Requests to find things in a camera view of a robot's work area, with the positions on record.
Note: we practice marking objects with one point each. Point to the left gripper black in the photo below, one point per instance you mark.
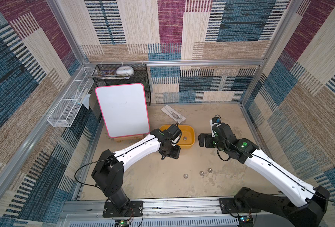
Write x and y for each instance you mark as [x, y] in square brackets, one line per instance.
[175, 154]

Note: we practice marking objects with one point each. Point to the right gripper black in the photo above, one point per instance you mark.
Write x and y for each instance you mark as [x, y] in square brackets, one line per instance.
[206, 140]

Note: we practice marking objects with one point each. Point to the yellow plastic storage box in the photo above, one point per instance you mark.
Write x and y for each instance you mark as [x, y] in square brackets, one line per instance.
[187, 131]

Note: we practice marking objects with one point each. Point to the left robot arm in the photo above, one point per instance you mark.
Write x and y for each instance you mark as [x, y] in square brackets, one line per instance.
[108, 173]

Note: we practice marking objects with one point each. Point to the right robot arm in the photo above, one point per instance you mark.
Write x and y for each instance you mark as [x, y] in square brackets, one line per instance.
[302, 204]

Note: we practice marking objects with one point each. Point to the clear packet with card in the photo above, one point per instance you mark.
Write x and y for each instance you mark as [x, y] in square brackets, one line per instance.
[176, 116]

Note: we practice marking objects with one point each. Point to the wooden whiteboard easel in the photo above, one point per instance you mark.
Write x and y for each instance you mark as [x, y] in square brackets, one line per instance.
[129, 138]

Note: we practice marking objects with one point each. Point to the pink framed whiteboard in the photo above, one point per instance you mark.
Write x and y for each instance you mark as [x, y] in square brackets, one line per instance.
[124, 109]

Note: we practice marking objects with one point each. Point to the magazine on shelf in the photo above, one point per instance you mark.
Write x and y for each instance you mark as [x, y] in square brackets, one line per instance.
[109, 75]

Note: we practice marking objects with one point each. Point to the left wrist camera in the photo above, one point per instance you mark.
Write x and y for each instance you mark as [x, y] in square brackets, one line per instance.
[175, 133]

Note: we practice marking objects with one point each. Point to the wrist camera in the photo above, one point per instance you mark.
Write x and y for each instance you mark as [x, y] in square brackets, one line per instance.
[175, 133]
[215, 120]

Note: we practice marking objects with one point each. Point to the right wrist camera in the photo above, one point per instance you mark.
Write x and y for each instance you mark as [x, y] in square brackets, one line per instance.
[215, 120]

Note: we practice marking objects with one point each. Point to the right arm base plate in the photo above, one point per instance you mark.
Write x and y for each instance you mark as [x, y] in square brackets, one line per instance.
[228, 205]

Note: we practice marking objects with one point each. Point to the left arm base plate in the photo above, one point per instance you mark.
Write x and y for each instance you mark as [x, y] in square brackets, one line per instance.
[132, 208]

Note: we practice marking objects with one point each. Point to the black wire shelf rack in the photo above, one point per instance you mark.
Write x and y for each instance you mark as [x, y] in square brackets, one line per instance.
[140, 76]

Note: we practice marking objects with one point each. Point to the white wire wall basket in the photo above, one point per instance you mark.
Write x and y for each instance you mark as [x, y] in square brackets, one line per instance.
[76, 96]

